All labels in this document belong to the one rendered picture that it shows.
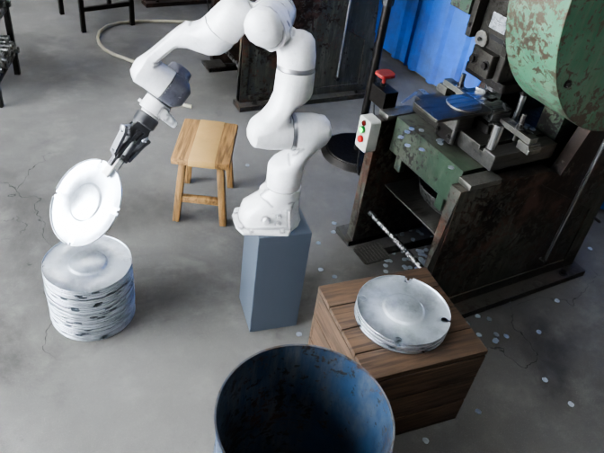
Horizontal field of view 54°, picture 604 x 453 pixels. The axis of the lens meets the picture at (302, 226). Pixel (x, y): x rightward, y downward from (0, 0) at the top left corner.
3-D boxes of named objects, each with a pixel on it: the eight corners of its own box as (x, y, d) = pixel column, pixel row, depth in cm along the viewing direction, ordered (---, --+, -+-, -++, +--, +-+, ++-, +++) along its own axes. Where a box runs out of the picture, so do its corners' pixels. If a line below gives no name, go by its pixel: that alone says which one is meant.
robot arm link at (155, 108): (142, 88, 187) (132, 102, 187) (166, 105, 182) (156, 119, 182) (165, 106, 198) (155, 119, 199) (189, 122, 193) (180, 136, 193)
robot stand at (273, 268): (249, 332, 218) (259, 238, 190) (239, 297, 231) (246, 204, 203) (296, 325, 223) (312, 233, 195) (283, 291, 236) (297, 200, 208)
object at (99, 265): (134, 288, 196) (133, 287, 195) (39, 297, 188) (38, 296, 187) (129, 233, 217) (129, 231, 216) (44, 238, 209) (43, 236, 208)
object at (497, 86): (499, 101, 201) (504, 86, 197) (460, 75, 214) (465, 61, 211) (532, 95, 208) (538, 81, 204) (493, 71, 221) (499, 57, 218)
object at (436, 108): (427, 154, 205) (437, 119, 196) (404, 133, 214) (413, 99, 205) (482, 143, 215) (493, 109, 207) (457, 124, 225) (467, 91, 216)
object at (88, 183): (102, 256, 183) (100, 255, 182) (39, 234, 196) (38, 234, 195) (135, 168, 186) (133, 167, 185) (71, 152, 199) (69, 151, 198)
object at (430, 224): (448, 249, 221) (448, 248, 220) (384, 185, 249) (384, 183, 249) (529, 226, 239) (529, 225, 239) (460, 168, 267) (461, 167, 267)
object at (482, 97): (490, 122, 210) (494, 111, 207) (463, 103, 220) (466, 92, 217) (509, 119, 214) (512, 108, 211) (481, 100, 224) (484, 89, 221)
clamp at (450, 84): (463, 109, 223) (471, 83, 217) (435, 88, 234) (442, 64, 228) (475, 106, 226) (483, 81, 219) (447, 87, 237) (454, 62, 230)
